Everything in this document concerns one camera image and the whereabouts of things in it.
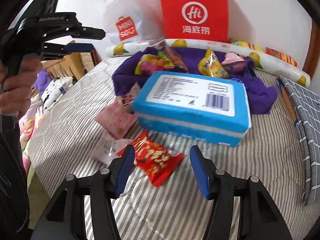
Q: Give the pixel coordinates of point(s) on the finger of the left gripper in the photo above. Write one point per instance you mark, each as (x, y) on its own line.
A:
(86, 33)

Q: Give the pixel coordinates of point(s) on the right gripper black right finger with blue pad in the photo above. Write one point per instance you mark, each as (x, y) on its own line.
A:
(259, 216)

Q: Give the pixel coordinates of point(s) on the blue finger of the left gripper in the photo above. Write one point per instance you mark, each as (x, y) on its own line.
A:
(72, 48)

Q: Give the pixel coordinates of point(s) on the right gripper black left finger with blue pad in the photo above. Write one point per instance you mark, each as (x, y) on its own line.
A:
(64, 215)

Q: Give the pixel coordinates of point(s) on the yellow pink snack bag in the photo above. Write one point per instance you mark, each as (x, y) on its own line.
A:
(149, 64)

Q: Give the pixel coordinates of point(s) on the green snack bag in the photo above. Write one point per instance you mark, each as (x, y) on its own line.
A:
(165, 55)

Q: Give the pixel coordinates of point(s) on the strawberry snack packet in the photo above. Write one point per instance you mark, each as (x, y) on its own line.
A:
(130, 96)

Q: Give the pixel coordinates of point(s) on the white pink nougat packet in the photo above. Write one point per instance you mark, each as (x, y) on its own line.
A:
(107, 147)

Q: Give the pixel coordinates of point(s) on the pink snack packet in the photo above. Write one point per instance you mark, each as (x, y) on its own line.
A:
(116, 121)

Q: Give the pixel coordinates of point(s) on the clear red snack bag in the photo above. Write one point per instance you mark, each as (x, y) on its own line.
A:
(177, 61)

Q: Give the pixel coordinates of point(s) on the red snack packet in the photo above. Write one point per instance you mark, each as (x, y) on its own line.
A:
(156, 160)

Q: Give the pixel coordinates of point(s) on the panda snack bag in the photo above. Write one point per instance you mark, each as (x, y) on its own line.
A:
(233, 62)

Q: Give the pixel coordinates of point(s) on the person's left hand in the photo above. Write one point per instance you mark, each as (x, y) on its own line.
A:
(15, 100)

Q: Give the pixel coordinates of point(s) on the wooden headboard furniture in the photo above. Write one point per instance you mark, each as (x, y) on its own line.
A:
(70, 66)

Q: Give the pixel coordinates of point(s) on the brown patterned box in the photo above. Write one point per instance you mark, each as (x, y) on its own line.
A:
(89, 60)

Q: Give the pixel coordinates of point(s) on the purple garment on floor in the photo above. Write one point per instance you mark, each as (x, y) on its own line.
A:
(42, 81)

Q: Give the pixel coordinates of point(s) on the white spotted cloth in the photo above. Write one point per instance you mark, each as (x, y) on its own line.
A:
(55, 91)

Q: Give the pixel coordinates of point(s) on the white Miniso plastic bag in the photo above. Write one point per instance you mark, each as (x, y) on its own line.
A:
(133, 20)

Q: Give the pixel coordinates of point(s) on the pink floral bedding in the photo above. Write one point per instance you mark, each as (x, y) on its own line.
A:
(28, 125)

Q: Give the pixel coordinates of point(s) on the red Haidilao paper bag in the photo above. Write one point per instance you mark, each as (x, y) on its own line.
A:
(196, 19)

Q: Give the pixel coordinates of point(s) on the blue tissue pack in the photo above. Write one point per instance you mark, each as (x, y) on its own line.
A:
(194, 106)

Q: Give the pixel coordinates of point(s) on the purple cloth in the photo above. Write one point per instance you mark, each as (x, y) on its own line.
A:
(260, 97)

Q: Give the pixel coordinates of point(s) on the grey checked folded bedding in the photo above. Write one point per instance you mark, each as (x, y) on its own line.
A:
(306, 106)

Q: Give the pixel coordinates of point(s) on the orange chips bag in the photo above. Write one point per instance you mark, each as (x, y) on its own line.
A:
(281, 56)

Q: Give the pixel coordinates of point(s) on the yellow chips bag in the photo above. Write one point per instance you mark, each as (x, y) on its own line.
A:
(246, 45)

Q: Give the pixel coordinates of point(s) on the brown wooden door frame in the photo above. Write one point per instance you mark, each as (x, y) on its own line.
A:
(312, 55)

